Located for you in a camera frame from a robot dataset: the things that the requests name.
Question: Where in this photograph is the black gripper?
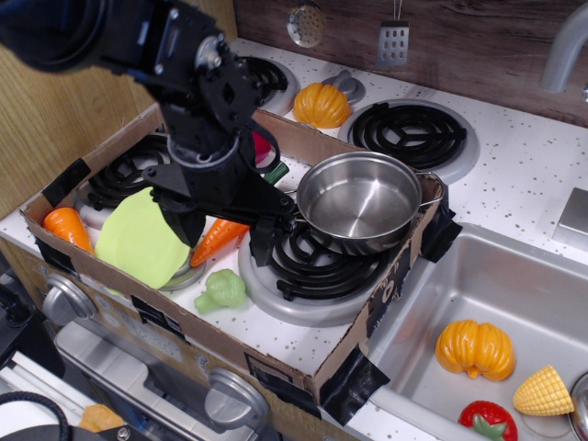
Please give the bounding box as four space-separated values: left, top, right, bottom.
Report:
142 146 295 267

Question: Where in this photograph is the green toy broccoli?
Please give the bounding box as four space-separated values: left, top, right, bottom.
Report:
194 269 247 313

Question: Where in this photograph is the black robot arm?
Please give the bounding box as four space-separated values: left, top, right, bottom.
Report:
1 1 295 266

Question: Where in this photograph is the stainless steel pot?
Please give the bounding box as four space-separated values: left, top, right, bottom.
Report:
294 151 445 255

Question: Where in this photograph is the large orange toy carrot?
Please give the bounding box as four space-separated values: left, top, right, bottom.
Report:
190 219 250 267

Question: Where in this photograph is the silver disc under plate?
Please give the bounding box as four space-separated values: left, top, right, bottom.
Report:
160 251 206 292

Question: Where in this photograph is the red toy radish half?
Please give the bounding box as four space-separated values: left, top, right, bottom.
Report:
252 131 272 165

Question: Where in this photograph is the light green plastic plate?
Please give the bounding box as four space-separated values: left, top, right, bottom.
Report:
95 187 190 289

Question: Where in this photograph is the front right black burner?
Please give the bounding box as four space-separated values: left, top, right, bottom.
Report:
238 222 393 328

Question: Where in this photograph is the black burner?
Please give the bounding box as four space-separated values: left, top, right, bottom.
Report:
74 133 171 231
238 222 393 328
338 99 481 185
242 56 300 117

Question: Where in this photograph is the front left black burner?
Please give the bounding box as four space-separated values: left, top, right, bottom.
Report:
74 133 171 231

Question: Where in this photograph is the back left black burner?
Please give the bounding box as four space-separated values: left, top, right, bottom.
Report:
242 56 300 117

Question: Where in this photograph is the orange toy pumpkin on stove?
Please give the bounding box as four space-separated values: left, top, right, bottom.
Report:
293 83 352 129

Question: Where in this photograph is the small orange toy carrot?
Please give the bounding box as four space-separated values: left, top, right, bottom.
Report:
42 207 94 254

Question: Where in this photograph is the right silver oven knob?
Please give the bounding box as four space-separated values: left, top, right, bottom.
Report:
204 367 269 430

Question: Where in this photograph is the silver oven knob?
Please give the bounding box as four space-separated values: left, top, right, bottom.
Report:
42 274 97 326
204 367 269 430

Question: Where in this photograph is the left silver oven knob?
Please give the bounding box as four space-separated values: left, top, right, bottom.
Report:
42 274 97 326

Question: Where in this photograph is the silver back stove knob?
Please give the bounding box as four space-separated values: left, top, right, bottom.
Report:
322 70 367 105

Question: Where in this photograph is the brown cardboard fence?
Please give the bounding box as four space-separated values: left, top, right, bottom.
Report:
22 105 447 424

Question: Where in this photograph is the hanging metal strainer ladle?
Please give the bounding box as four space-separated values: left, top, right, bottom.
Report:
286 0 326 49

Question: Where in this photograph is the back right black burner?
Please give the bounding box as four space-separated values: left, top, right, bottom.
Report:
338 99 481 185

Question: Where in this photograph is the orange toy piece on floor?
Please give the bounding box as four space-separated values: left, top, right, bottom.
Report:
78 404 125 433

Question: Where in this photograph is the hanging metal spatula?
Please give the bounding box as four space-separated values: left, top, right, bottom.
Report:
376 0 410 68

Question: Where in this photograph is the orange toy pumpkin in sink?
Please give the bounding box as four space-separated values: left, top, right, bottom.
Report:
435 320 516 381

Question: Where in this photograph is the red toy strawberry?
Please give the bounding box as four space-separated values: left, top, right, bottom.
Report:
458 401 518 441

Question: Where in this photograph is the silver sink basin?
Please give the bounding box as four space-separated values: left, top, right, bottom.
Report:
368 225 587 440

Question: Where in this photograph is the yellow toy corn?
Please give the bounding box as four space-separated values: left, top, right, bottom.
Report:
513 365 575 417

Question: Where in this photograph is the silver faucet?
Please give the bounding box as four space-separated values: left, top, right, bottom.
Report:
540 4 587 93

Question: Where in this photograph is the silver oven door handle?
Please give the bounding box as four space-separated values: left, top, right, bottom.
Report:
55 322 265 440

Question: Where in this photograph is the black cable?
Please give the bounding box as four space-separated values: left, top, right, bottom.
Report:
0 390 71 441

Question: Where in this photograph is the silver faucet handle base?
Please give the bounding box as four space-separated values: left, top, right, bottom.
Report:
553 187 588 252

